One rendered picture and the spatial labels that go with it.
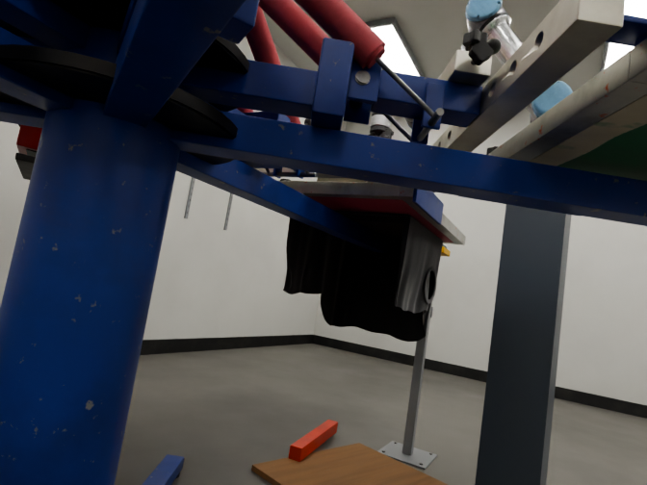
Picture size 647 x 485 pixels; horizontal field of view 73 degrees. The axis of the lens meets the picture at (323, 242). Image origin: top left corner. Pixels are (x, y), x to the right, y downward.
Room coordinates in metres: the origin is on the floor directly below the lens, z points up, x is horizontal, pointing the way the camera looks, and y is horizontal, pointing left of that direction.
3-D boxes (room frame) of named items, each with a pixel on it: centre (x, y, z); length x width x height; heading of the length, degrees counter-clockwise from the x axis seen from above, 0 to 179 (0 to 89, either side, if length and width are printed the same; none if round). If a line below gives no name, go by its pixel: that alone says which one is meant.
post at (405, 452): (2.06, -0.52, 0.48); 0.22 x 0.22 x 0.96; 61
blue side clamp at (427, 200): (1.28, -0.27, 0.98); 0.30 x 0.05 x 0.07; 151
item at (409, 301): (1.58, -0.33, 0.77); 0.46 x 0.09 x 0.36; 151
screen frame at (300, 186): (1.62, -0.15, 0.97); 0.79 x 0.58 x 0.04; 151
